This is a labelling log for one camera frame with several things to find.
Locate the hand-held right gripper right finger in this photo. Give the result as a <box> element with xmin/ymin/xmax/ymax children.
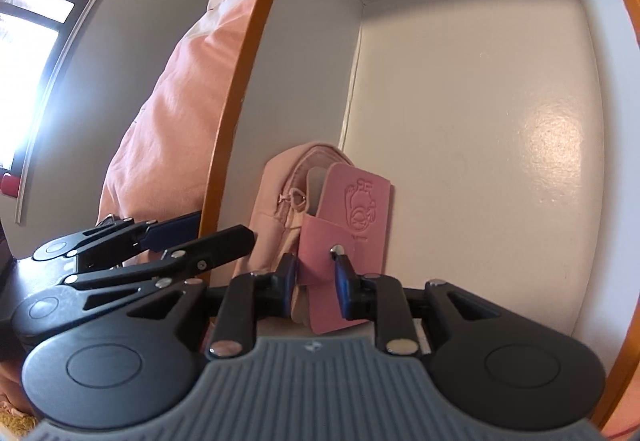
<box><xmin>330</xmin><ymin>245</ymin><xmax>506</xmax><ymax>358</ymax></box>

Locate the pink embossed card holder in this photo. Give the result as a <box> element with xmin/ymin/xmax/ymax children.
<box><xmin>297</xmin><ymin>162</ymin><xmax>396</xmax><ymax>336</ymax></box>

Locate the white cabinet with orange edge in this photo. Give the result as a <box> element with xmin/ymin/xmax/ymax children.
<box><xmin>197</xmin><ymin>0</ymin><xmax>640</xmax><ymax>441</ymax></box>

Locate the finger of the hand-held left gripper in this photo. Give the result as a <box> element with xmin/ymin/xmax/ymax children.
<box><xmin>31</xmin><ymin>214</ymin><xmax>202</xmax><ymax>267</ymax></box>
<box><xmin>61</xmin><ymin>225</ymin><xmax>258</xmax><ymax>322</ymax></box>

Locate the pink zipper pouch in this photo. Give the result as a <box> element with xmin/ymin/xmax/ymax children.
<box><xmin>235</xmin><ymin>141</ymin><xmax>357</xmax><ymax>327</ymax></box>

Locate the pink cloud print blanket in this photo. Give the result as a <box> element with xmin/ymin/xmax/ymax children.
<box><xmin>97</xmin><ymin>0</ymin><xmax>297</xmax><ymax>267</ymax></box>

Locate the window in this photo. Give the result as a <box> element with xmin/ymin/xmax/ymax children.
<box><xmin>0</xmin><ymin>0</ymin><xmax>157</xmax><ymax>174</ymax></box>

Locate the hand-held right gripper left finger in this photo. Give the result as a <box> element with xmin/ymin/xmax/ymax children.
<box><xmin>125</xmin><ymin>252</ymin><xmax>301</xmax><ymax>359</ymax></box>

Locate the small red object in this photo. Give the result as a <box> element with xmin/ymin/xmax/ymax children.
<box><xmin>0</xmin><ymin>172</ymin><xmax>22</xmax><ymax>198</ymax></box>

